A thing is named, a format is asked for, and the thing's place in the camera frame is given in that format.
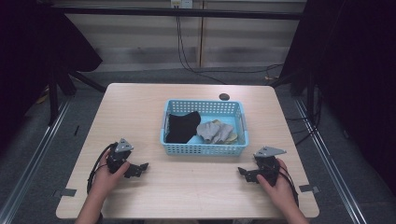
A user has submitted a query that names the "black horizontal bar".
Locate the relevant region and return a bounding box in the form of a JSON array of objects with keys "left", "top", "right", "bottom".
[{"left": 50, "top": 7, "right": 307, "bottom": 21}]

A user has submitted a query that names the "person's right hand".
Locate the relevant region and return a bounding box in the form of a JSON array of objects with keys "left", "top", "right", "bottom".
[{"left": 256, "top": 158, "right": 297, "bottom": 213}]

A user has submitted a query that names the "black floor cable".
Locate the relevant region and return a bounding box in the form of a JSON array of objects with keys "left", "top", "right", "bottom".
[{"left": 286, "top": 83, "right": 323, "bottom": 147}]

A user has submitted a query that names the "white wall socket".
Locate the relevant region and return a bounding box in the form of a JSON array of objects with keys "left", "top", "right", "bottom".
[{"left": 170, "top": 0, "right": 194, "bottom": 9}]

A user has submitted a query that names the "grey sock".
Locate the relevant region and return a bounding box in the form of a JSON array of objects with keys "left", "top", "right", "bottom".
[
  {"left": 196, "top": 120, "right": 220, "bottom": 145},
  {"left": 214, "top": 123, "right": 234, "bottom": 145}
]

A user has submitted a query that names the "person's left hand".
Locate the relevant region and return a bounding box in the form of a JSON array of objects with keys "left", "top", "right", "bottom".
[{"left": 90, "top": 148, "right": 131, "bottom": 200}]

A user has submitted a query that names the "grey cloth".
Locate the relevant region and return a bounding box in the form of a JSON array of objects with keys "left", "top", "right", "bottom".
[{"left": 212, "top": 119, "right": 239, "bottom": 145}]

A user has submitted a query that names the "black wall cable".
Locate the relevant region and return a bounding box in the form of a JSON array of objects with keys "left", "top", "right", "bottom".
[{"left": 175, "top": 14, "right": 285, "bottom": 86}]

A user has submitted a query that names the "black curtain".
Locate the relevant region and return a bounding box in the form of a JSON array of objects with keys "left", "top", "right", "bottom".
[
  {"left": 279, "top": 0, "right": 396, "bottom": 188},
  {"left": 0, "top": 0, "right": 104, "bottom": 147}
]

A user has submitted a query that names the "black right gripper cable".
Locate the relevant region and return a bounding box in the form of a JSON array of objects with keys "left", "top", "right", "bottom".
[{"left": 277, "top": 165, "right": 300, "bottom": 207}]

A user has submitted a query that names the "black metal stand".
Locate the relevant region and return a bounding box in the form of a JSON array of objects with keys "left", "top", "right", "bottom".
[{"left": 46, "top": 69, "right": 107, "bottom": 127}]

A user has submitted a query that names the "aluminium floor rail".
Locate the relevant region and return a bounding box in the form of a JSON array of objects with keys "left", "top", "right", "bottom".
[
  {"left": 293, "top": 98, "right": 370, "bottom": 224},
  {"left": 0, "top": 98, "right": 72, "bottom": 224}
]

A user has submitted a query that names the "black cloth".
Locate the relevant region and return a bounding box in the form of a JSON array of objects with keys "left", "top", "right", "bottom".
[{"left": 165, "top": 110, "right": 203, "bottom": 145}]

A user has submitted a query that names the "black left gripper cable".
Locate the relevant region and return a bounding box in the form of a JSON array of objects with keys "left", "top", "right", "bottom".
[{"left": 86, "top": 142, "right": 119, "bottom": 194}]

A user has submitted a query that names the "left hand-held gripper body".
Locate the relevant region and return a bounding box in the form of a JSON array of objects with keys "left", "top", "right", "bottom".
[{"left": 106, "top": 137, "right": 134, "bottom": 175}]

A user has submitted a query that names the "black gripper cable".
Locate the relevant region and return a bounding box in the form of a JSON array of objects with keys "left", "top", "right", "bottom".
[
  {"left": 277, "top": 165, "right": 300, "bottom": 207},
  {"left": 86, "top": 142, "right": 119, "bottom": 194}
]

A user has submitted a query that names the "grey tape strip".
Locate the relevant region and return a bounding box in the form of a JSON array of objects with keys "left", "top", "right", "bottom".
[
  {"left": 298, "top": 184, "right": 321, "bottom": 194},
  {"left": 53, "top": 188, "right": 78, "bottom": 198}
]

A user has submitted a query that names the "light blue plastic basket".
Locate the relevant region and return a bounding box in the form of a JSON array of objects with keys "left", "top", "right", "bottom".
[{"left": 160, "top": 99, "right": 249, "bottom": 157}]

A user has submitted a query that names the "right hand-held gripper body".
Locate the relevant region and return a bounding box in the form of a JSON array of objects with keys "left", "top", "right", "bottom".
[{"left": 253, "top": 146, "right": 288, "bottom": 188}]

